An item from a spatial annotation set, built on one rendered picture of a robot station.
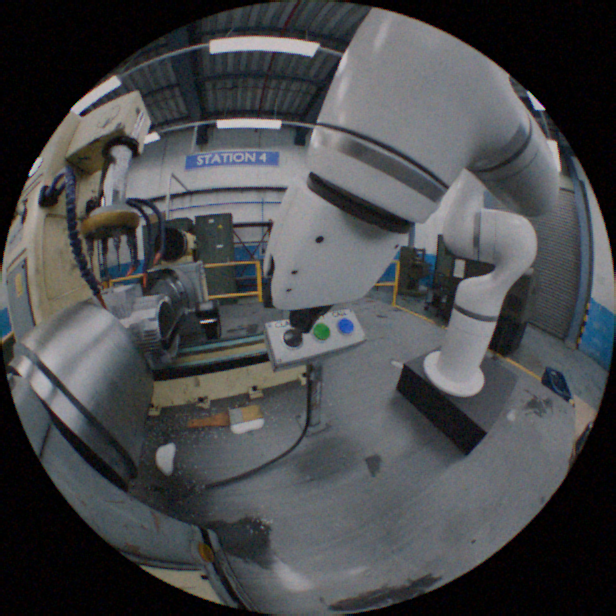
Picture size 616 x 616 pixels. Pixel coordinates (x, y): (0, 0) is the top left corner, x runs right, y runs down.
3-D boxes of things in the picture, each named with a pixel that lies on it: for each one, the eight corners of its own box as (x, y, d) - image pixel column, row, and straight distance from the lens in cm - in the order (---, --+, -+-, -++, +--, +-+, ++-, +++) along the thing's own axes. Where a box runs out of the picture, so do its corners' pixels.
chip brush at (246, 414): (188, 432, 54) (187, 430, 53) (189, 417, 57) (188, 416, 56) (265, 418, 50) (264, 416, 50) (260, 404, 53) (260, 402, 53)
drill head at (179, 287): (132, 347, 80) (114, 280, 74) (161, 312, 114) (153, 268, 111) (191, 339, 70) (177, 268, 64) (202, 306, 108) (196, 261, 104)
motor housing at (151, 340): (112, 383, 62) (85, 316, 56) (134, 350, 76) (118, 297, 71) (171, 377, 52) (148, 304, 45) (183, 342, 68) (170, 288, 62)
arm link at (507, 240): (458, 299, 57) (467, 212, 57) (518, 319, 58) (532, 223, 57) (448, 310, 46) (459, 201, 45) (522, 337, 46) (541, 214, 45)
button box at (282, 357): (272, 373, 31) (276, 365, 25) (262, 335, 33) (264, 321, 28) (355, 349, 37) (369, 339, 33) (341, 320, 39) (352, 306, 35)
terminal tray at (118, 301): (97, 325, 60) (90, 298, 59) (115, 312, 68) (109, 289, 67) (130, 319, 53) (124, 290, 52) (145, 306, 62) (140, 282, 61)
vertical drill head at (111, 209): (72, 285, 58) (99, 114, 75) (106, 274, 72) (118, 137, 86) (123, 271, 47) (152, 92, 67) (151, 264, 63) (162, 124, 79)
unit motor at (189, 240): (161, 310, 107) (150, 228, 105) (175, 296, 137) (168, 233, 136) (207, 303, 100) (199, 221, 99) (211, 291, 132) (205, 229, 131)
